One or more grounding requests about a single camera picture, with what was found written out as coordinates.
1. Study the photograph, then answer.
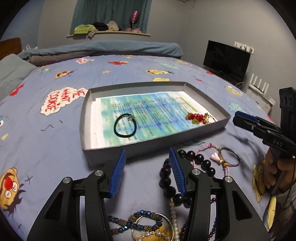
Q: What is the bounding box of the dark large bead bracelet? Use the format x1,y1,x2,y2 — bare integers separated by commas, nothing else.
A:
158,149,216,207

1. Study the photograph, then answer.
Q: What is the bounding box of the thin black cord bracelet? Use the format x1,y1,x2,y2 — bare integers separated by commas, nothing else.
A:
218,146,241,167

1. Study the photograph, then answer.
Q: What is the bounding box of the pink string tassel bracelet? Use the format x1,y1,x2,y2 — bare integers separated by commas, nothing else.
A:
191,143,231,176

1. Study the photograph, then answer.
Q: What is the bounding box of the blue gold beaded bracelet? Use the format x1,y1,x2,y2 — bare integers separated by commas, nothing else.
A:
107,209,164,236

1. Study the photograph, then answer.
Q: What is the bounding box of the red bead gold jewelry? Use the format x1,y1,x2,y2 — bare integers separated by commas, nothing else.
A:
185,113,216,125

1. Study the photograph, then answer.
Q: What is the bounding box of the silver ring bangle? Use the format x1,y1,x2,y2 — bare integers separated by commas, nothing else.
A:
131,211,175,240

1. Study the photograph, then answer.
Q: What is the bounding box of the dark purple small-bead bracelet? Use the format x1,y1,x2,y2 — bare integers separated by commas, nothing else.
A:
180,194,218,241

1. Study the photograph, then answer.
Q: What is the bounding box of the white pearl bracelet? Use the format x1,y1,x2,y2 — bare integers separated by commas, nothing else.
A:
136,200,181,241

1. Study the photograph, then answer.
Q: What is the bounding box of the right forearm patterned sleeve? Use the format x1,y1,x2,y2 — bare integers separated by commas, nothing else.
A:
269,184,295,240

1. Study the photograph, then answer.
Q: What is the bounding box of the right hand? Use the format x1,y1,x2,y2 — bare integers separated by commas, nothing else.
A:
263,148,296,193

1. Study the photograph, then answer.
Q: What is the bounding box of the white router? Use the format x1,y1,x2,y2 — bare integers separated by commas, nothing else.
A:
246,73,276,114

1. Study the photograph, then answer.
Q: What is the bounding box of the black monitor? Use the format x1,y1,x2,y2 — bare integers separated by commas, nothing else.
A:
203,40,251,84

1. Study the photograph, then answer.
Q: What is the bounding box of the printed paper sheet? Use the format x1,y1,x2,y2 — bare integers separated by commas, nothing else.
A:
90,91,217,149

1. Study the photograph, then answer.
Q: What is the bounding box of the grey shallow tray box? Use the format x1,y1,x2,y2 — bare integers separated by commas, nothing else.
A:
80,82,230,166

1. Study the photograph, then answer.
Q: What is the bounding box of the blue cartoon bed sheet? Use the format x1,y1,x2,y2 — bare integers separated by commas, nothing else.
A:
1,55,269,240

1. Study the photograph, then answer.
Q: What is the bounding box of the blue folded blanket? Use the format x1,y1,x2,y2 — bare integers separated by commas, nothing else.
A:
18,40,183,66

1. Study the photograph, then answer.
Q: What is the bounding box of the grey-green pillow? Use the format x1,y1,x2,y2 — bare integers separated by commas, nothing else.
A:
0,54,37,100

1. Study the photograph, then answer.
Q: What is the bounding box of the pink balloon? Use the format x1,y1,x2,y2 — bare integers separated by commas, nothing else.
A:
129,11,139,29

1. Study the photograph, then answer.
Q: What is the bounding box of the window sill shelf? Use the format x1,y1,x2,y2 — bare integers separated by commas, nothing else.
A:
66,31,151,38

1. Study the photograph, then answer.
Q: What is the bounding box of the beige cloth on sill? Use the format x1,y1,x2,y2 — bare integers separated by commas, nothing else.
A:
106,21,119,32

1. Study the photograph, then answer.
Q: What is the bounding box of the green cloth on sill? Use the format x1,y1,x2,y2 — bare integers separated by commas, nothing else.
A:
73,24,97,35

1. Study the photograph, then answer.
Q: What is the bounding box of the black cloth on sill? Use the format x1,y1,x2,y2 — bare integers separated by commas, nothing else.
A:
92,22,109,32

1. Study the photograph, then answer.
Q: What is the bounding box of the wooden headboard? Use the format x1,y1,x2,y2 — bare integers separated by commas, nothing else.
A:
0,37,22,60

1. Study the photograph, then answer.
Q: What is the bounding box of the teal curtain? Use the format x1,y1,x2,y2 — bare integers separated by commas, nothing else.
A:
70,0,152,34

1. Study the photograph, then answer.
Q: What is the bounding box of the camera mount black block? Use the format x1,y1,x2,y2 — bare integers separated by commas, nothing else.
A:
279,87,295,140

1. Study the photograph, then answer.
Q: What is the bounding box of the wall hook rack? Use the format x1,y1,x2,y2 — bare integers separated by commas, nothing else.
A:
234,42,254,55

